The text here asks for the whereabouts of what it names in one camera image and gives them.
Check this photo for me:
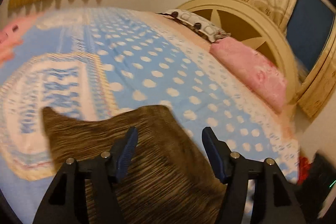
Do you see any brown knitted sweater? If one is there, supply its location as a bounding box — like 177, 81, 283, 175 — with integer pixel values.
42, 105, 226, 223

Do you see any pink folded quilt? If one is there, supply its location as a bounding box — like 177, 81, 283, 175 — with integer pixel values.
210, 37, 287, 113

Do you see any pink and blue patterned blanket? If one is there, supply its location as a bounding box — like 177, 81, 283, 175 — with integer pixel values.
1, 8, 298, 223

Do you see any dark framed window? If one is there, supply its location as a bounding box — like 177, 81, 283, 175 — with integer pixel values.
286, 0, 335, 78

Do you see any cream wooden headboard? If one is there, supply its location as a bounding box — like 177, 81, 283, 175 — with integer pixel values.
178, 0, 300, 104

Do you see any white patterned pillow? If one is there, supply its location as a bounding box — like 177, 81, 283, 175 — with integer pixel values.
159, 9, 231, 43

